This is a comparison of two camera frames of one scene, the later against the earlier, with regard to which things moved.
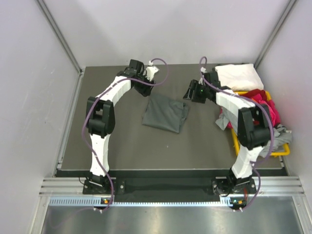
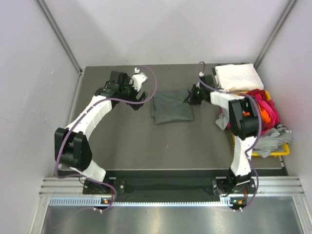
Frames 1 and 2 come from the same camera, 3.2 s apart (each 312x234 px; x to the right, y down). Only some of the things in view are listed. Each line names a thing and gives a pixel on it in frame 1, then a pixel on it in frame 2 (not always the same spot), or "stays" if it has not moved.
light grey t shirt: (280, 136) stays
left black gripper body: (143, 88) -> (128, 92)
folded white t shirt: (239, 77) stays
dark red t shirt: (251, 93) stays
